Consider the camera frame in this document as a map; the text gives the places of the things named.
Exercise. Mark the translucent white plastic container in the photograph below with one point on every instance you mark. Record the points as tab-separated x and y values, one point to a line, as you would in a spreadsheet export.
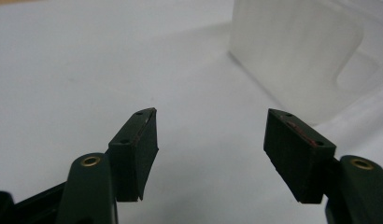
300	53

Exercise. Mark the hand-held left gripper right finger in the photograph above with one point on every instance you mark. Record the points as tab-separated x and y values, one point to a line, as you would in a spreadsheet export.
300	158

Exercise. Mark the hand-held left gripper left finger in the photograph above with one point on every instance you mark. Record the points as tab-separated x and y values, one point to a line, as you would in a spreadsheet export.
133	155

